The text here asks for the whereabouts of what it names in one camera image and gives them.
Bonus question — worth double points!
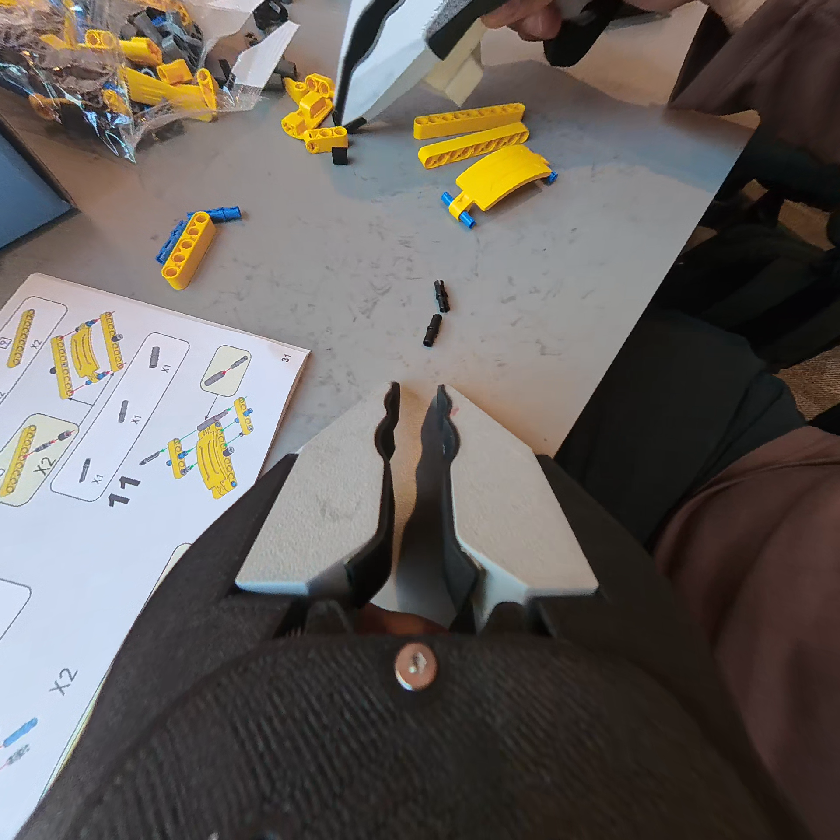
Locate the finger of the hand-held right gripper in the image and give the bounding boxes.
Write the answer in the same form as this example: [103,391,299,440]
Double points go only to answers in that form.
[331,0,396,126]
[335,0,487,132]

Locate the yellow curved panel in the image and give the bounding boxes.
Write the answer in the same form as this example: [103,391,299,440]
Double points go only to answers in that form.
[440,145,559,230]

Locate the yellow five-hole beam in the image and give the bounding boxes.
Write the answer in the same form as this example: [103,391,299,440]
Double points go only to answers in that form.
[161,213,217,291]

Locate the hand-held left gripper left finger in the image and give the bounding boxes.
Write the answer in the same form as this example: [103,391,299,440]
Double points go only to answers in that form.
[234,382,401,608]

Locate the instruction booklet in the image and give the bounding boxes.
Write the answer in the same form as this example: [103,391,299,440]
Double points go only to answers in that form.
[0,272,311,840]

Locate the person's dark trousers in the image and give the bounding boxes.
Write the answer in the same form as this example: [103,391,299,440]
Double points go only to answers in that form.
[554,308,808,549]

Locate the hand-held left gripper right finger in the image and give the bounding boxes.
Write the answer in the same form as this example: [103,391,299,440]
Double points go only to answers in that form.
[420,383,601,634]

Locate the long yellow beam with holes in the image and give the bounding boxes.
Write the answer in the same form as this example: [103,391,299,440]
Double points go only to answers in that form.
[417,121,531,171]

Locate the yellow angled brick assembly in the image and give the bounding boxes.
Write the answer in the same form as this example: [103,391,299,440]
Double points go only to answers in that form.
[281,72,337,140]

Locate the short yellow two-hole beam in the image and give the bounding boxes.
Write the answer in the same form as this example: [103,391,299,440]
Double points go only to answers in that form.
[302,125,349,156]

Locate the person's right hand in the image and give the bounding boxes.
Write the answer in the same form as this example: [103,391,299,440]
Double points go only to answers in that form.
[482,0,560,43]

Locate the clear bag of yellow parts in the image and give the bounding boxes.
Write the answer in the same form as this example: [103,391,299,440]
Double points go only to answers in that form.
[0,0,301,164]

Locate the person's brown shirt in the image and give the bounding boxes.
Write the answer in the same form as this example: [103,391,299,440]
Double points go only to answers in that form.
[653,427,840,840]

